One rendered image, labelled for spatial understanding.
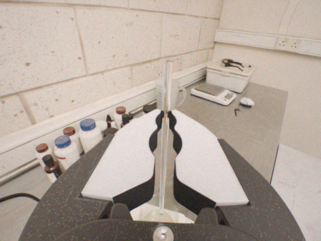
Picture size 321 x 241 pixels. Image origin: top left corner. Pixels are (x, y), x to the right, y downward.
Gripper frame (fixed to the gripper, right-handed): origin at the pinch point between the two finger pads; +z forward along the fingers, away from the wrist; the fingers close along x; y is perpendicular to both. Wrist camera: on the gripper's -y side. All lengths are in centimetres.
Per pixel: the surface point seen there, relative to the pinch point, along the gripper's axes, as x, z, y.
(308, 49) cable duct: 94, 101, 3
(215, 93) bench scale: 31, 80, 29
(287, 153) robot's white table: 49, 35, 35
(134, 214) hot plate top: -5.4, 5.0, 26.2
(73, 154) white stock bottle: -27.0, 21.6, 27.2
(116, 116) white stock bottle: -19, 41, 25
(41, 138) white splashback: -40, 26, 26
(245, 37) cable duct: 61, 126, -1
